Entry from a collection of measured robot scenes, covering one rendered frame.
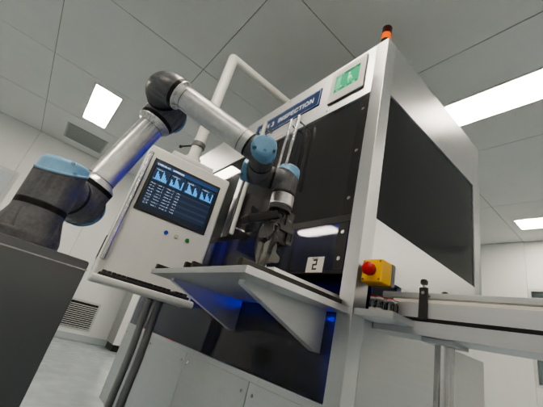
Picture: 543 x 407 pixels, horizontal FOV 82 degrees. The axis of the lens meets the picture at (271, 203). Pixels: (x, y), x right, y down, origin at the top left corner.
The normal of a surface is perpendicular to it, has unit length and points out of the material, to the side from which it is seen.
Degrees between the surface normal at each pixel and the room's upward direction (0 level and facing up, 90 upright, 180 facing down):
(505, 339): 90
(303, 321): 90
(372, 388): 90
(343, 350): 90
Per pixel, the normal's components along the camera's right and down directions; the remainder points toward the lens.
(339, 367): -0.75, -0.43
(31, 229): 0.74, -0.39
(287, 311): 0.62, -0.18
